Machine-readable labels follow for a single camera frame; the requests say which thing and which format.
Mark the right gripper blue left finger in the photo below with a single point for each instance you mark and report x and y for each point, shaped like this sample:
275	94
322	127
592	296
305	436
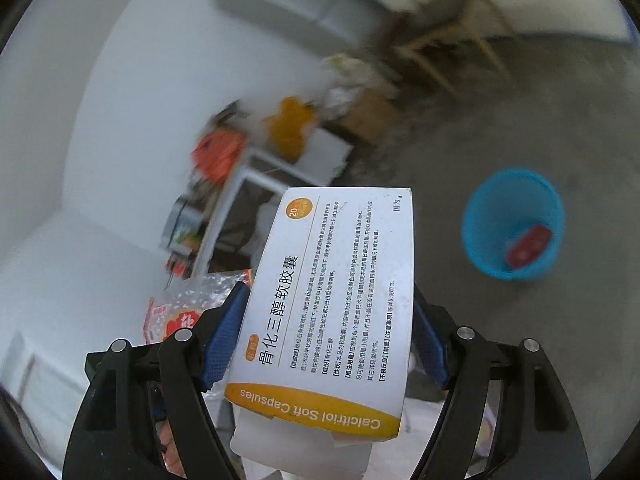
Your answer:
220	328

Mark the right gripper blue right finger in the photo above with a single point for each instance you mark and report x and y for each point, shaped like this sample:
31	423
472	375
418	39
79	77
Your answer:
430	335

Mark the clear red snack bag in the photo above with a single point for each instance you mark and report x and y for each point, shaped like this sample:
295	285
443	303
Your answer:
182	304

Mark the white orange medicine box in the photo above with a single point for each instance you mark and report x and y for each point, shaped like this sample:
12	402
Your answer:
320	370

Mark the red squirrel snack box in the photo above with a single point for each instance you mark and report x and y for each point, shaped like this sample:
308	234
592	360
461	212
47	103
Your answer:
528	246

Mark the blue plastic trash basket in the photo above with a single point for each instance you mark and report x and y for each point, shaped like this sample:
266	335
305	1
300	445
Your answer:
498	215

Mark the white side table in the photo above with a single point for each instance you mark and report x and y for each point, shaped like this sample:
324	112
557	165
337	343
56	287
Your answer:
256	174

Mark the steel rice cooker pot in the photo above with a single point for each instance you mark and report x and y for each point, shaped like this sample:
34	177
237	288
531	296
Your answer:
183	230

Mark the red plastic bag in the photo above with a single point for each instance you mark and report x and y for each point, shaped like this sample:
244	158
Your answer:
217	152

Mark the yellow plastic bag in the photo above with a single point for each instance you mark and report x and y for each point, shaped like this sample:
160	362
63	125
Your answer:
289	128

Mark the cardboard box on floor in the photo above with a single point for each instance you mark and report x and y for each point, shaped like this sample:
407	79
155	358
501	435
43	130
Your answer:
369	116

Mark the white bags pile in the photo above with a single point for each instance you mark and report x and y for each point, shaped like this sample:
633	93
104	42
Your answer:
354	72

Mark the wooden chair right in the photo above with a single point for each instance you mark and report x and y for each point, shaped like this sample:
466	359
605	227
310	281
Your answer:
435	24

